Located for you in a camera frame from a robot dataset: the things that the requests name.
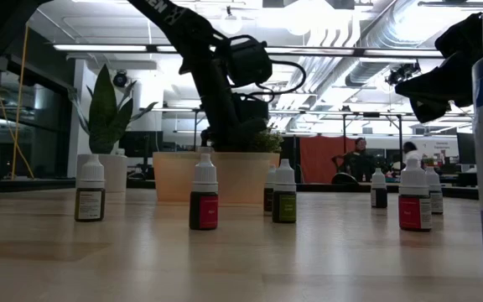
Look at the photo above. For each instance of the person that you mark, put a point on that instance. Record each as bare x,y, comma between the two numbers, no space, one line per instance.
410,152
359,161

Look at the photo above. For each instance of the long white light bar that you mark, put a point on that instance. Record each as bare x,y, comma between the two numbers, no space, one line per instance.
317,50
99,48
401,53
166,48

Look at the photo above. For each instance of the snake plant in white pot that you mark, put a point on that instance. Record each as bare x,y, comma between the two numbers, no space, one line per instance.
107,117

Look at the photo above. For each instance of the black ceiling projector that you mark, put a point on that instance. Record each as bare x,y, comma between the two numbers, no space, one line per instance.
401,73

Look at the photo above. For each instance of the small green-label dropper bottle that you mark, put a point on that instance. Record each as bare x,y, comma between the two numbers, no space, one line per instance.
284,207

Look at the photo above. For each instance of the black computer monitor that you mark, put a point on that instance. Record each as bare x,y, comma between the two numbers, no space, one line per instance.
465,149
141,144

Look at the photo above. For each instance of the black round ceiling device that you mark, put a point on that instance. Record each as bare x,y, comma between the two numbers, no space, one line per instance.
120,79

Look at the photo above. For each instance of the orange translucent plastic tray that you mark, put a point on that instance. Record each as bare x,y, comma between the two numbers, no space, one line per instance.
174,176

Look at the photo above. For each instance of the bushy green potted plant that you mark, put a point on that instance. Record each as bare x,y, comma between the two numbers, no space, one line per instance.
271,142

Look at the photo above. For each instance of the small red-label dropper bottle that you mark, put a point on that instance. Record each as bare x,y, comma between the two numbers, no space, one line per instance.
413,214
204,209

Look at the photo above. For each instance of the orange red partition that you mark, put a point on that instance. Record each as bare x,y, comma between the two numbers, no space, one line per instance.
317,159

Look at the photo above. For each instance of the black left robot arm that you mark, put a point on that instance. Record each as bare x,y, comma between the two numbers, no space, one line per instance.
191,29

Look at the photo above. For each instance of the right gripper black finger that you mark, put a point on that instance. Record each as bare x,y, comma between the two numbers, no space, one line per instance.
443,79
430,111

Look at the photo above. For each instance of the round white ceiling lamp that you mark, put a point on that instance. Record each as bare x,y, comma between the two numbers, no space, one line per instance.
232,23

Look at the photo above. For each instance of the large black food coloring bottle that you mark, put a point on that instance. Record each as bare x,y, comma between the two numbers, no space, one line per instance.
206,140

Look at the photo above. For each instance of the black background station frame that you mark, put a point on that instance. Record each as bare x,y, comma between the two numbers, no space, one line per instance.
371,113

